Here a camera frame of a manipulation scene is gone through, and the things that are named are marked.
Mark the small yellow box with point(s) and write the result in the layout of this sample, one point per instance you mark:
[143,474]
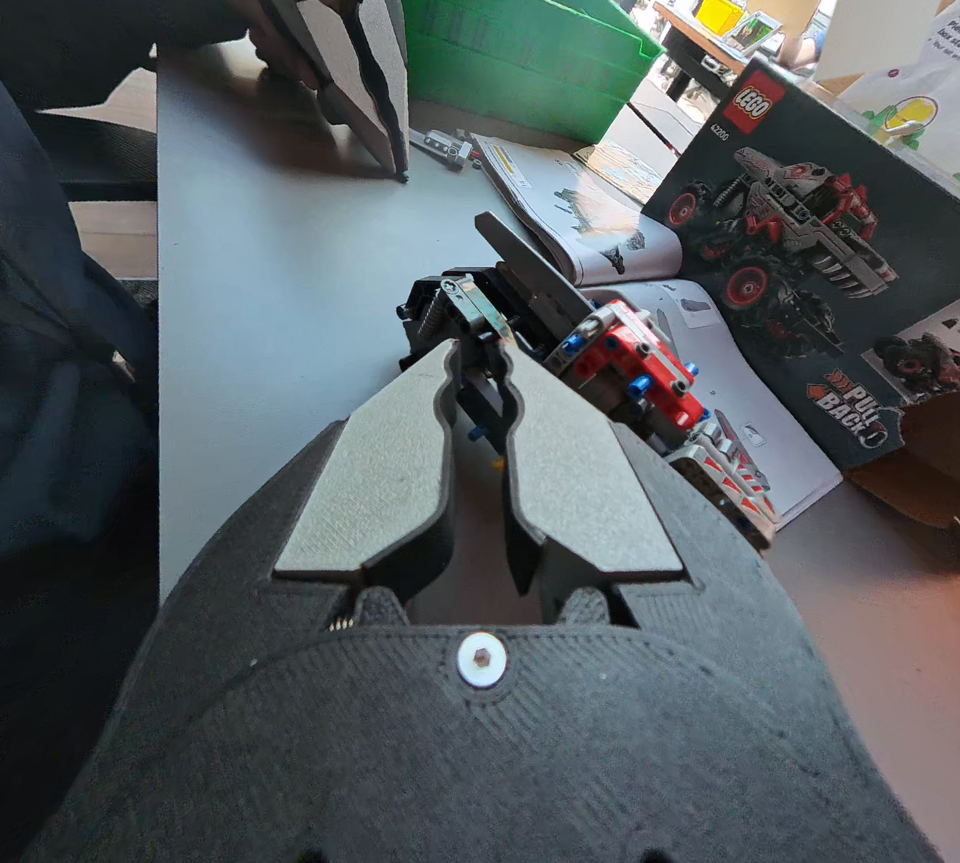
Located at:
[718,9]

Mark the person's dark clothing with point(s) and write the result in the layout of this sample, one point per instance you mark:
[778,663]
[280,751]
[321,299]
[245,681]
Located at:
[60,428]

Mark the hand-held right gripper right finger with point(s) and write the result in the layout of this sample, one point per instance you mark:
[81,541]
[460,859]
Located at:
[577,495]

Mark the background wooden table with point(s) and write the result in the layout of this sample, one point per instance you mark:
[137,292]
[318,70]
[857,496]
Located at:
[694,30]

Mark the small picture frame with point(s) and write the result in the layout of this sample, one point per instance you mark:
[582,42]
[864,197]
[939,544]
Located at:
[750,32]

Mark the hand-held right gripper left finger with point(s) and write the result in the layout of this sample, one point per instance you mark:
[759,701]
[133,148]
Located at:
[375,488]

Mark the small grey lego assembly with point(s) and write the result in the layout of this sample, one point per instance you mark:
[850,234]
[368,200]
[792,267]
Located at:
[446,147]

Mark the black office chair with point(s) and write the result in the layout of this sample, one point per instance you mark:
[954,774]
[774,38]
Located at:
[105,150]

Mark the person's left forearm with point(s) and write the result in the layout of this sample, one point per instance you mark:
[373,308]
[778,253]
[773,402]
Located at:
[97,8]

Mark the green plastic bin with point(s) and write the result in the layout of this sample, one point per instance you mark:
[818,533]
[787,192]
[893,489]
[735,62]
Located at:
[510,45]

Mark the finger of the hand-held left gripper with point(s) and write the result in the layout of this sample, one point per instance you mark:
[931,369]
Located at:
[337,60]
[394,53]

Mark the lego truck model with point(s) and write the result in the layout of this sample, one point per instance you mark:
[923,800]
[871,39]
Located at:
[645,368]

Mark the lego instruction booklet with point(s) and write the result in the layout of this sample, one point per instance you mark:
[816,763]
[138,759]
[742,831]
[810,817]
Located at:
[787,450]

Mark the dark lego set box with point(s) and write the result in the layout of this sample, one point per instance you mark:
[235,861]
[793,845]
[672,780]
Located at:
[825,323]

